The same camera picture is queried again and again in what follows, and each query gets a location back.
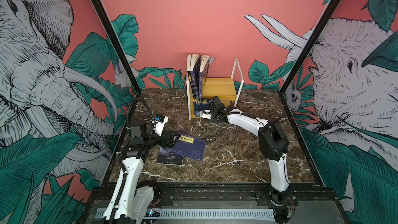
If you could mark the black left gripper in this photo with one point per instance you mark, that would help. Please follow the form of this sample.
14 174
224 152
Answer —
170 143

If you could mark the navy book with yellow label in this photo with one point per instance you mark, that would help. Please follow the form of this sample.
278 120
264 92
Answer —
189 147

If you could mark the blue book with yellow label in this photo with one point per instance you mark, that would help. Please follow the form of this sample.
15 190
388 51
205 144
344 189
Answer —
198 106

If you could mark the purple book with old man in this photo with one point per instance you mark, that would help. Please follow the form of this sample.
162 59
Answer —
195 65

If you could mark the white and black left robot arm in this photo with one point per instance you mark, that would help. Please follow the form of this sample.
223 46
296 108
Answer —
129 203

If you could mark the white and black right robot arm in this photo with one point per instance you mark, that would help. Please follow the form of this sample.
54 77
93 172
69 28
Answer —
273 145

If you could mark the dark purple book white strip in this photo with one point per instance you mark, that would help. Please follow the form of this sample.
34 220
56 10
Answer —
165 157

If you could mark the dark brown standing book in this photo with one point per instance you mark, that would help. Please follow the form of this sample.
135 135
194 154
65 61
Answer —
189 76

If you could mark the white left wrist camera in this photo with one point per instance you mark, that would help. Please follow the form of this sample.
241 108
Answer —
159 123

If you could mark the white slotted cable duct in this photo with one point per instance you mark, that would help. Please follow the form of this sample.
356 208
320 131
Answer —
206 213

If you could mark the black left frame post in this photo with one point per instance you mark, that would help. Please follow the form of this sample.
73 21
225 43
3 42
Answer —
111 33

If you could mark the black frame post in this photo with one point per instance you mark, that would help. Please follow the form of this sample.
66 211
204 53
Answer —
318 29
111 33

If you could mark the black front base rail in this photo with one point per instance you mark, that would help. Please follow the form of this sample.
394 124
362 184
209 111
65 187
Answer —
313 203

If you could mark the black right frame post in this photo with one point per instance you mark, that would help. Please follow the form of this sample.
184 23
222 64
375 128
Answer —
318 29

